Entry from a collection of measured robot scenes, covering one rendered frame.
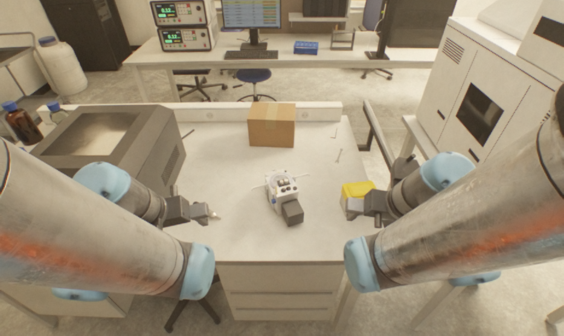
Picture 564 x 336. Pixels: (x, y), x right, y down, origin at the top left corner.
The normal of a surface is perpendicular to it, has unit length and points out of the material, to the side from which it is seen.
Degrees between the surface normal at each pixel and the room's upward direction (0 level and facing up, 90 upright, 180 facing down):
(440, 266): 104
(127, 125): 0
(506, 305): 0
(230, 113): 90
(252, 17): 86
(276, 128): 90
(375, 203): 25
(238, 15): 86
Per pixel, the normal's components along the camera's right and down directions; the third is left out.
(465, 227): -0.96, 0.21
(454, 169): 0.07, -0.42
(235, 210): 0.00, -0.76
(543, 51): -1.00, 0.00
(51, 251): 0.87, 0.41
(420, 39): 0.00, 0.65
